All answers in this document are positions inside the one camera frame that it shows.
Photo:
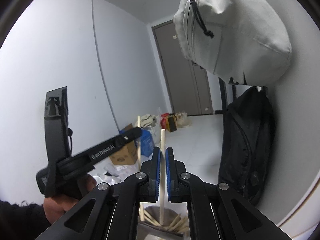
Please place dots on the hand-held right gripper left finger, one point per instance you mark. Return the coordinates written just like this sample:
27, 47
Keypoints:
157, 172

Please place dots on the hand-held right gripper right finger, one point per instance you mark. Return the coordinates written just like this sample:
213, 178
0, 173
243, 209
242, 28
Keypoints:
170, 172

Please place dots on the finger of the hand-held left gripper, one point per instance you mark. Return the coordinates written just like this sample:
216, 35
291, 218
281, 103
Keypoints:
105, 150

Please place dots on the wooden chopstick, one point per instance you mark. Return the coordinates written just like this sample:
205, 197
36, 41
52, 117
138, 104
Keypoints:
138, 122
151, 218
183, 223
163, 140
174, 222

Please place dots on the white utensil holder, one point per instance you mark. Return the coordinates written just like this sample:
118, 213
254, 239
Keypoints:
162, 233

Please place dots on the person's left forearm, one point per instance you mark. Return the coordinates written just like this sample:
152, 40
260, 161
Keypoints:
20, 220

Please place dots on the person's left hand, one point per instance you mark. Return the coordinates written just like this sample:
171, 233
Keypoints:
60, 206

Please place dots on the brown cardboard box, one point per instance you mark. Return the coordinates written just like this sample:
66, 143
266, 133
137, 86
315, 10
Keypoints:
122, 155

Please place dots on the large grey mailer bag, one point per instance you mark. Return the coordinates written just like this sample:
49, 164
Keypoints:
112, 169

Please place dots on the blue carton box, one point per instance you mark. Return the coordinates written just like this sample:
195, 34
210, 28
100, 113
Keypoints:
147, 142

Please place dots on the black yellow paper bag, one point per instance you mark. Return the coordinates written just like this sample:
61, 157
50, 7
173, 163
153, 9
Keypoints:
172, 125

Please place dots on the red bag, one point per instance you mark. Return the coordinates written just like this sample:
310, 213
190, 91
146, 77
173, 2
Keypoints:
163, 120

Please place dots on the translucent plastic bag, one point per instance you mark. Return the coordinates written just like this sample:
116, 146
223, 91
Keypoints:
183, 121

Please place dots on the beige folded cloth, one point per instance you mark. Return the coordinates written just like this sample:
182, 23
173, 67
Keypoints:
148, 120

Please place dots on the black backpack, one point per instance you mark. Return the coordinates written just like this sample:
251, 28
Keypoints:
245, 142

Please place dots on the grey door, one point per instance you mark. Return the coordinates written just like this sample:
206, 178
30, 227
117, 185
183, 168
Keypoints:
180, 80

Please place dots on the white duffel bag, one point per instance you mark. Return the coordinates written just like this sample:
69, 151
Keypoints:
237, 30

